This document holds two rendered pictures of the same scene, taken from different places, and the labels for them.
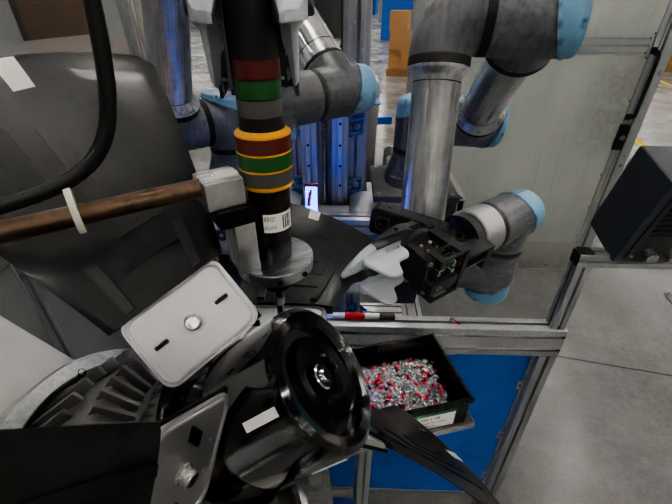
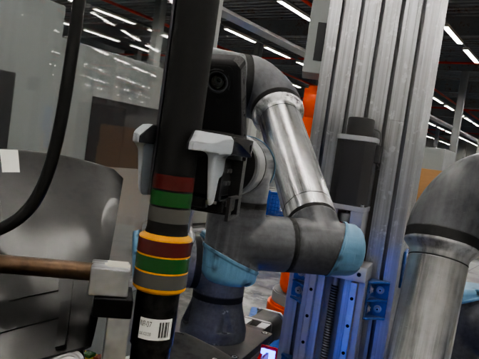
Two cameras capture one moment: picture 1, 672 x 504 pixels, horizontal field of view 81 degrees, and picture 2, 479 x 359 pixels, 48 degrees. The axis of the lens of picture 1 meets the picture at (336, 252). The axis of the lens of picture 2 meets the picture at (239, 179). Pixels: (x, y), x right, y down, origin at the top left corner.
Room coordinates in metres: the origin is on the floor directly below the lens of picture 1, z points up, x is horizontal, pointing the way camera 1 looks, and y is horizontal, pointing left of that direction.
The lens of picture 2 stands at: (-0.09, -0.14, 1.46)
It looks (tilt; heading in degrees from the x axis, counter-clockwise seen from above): 3 degrees down; 20
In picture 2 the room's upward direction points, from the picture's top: 8 degrees clockwise
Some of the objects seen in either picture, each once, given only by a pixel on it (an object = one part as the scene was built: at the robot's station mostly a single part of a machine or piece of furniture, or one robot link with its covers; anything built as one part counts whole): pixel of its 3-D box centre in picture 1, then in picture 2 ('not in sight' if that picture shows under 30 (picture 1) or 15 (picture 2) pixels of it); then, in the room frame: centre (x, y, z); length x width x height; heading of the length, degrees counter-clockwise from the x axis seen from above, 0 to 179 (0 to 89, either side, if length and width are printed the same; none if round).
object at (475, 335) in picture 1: (360, 333); not in sight; (0.66, -0.06, 0.82); 0.90 x 0.04 x 0.08; 88
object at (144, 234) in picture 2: (265, 156); (162, 260); (0.30, 0.06, 1.36); 0.04 x 0.04 x 0.05
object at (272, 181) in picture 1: (266, 171); (160, 276); (0.30, 0.06, 1.35); 0.04 x 0.04 x 0.01
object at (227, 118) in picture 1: (225, 118); (219, 261); (1.05, 0.29, 1.20); 0.13 x 0.12 x 0.14; 126
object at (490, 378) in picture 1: (355, 428); not in sight; (0.66, -0.06, 0.45); 0.82 x 0.02 x 0.66; 88
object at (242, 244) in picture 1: (260, 221); (141, 327); (0.30, 0.06, 1.31); 0.09 x 0.07 x 0.10; 123
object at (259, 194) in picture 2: not in sight; (243, 167); (0.58, 0.10, 1.44); 0.11 x 0.08 x 0.09; 8
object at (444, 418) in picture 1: (398, 385); not in sight; (0.49, -0.12, 0.85); 0.22 x 0.17 x 0.07; 103
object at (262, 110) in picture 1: (260, 105); (169, 214); (0.30, 0.06, 1.40); 0.03 x 0.03 x 0.01
